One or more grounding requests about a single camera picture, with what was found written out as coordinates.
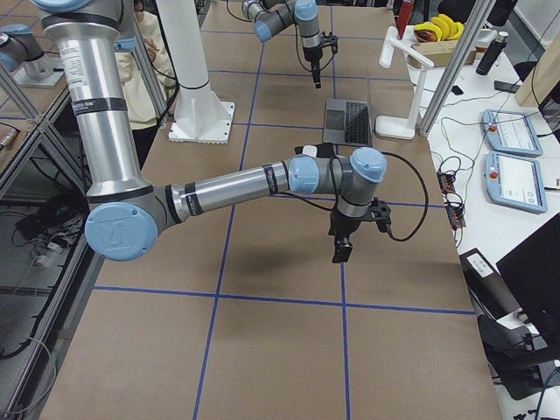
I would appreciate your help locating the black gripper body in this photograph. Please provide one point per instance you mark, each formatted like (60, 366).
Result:
(343, 226)
(311, 55)

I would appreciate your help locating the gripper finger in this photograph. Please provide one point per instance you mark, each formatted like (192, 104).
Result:
(380, 212)
(342, 249)

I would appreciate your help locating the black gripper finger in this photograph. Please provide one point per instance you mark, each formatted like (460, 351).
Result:
(329, 40)
(315, 73)

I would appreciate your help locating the grey laptop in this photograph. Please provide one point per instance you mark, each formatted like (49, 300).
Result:
(349, 122)

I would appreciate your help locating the black mouse pad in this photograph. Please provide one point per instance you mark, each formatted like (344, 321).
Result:
(325, 150)

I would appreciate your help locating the white computer mouse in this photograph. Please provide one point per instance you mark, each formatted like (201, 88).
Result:
(310, 150)

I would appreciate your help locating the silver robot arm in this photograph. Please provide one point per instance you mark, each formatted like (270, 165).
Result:
(128, 212)
(269, 18)

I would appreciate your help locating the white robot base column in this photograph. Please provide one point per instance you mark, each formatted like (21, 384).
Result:
(199, 115)

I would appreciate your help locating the red cylinder tube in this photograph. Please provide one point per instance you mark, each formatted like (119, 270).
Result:
(403, 18)

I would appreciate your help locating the brown cardboard box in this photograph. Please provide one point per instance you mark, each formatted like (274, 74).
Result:
(439, 52)

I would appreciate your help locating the yellow bananas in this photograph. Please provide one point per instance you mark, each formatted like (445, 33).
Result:
(439, 28)

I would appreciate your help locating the small black device on desk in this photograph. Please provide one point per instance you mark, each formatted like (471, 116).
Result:
(457, 90)

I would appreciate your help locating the blue teach pendant near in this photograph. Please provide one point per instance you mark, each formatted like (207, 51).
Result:
(515, 181)

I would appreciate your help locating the blue teach pendant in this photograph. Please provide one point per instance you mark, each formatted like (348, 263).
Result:
(515, 181)
(510, 132)

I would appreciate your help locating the blue teach pendant far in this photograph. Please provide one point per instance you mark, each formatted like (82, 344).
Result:
(510, 132)

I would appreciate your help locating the black water bottle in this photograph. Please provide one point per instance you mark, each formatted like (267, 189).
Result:
(492, 53)

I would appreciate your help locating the black monitor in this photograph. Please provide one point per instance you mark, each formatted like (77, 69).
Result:
(531, 272)

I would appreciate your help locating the aluminium frame post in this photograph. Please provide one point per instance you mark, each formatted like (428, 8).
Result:
(478, 16)

